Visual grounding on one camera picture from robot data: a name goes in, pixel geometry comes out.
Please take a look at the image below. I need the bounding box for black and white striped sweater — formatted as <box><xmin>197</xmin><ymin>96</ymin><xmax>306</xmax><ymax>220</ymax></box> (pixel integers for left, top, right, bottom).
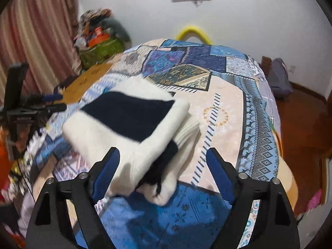
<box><xmin>62</xmin><ymin>76</ymin><xmax>200</xmax><ymax>206</ymax></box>

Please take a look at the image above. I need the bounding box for wooden folding lap table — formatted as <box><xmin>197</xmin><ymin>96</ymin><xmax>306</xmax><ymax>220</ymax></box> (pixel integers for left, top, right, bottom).
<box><xmin>57</xmin><ymin>63</ymin><xmax>112</xmax><ymax>105</ymax></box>

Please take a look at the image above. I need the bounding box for green fabric storage basket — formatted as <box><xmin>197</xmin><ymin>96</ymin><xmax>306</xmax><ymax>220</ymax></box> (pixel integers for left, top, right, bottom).
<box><xmin>79</xmin><ymin>38</ymin><xmax>125</xmax><ymax>70</ymax></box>

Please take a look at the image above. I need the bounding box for red striped curtain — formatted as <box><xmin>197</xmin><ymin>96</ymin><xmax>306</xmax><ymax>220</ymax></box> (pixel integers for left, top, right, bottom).
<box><xmin>1</xmin><ymin>0</ymin><xmax>82</xmax><ymax>98</ymax></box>

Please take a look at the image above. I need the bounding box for orange red box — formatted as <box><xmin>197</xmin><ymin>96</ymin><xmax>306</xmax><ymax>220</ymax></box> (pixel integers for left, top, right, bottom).
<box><xmin>88</xmin><ymin>33</ymin><xmax>110</xmax><ymax>48</ymax></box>

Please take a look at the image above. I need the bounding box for dark green plush toy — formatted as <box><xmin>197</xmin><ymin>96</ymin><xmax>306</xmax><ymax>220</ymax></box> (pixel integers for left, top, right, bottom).
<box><xmin>104</xmin><ymin>17</ymin><xmax>131</xmax><ymax>42</ymax></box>

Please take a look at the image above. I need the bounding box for blue patchwork bedspread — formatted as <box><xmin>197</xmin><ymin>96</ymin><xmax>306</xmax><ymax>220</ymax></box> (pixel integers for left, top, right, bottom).
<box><xmin>31</xmin><ymin>39</ymin><xmax>281</xmax><ymax>248</ymax></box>

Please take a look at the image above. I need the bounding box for grey backpack on floor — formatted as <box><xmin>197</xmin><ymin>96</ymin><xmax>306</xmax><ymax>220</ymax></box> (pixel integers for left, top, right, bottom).
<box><xmin>267</xmin><ymin>58</ymin><xmax>293</xmax><ymax>98</ymax></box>

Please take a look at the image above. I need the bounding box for yellow foam headboard arch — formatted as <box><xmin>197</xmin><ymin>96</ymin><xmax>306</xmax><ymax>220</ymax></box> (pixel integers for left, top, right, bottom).
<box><xmin>176</xmin><ymin>25</ymin><xmax>213</xmax><ymax>45</ymax></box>

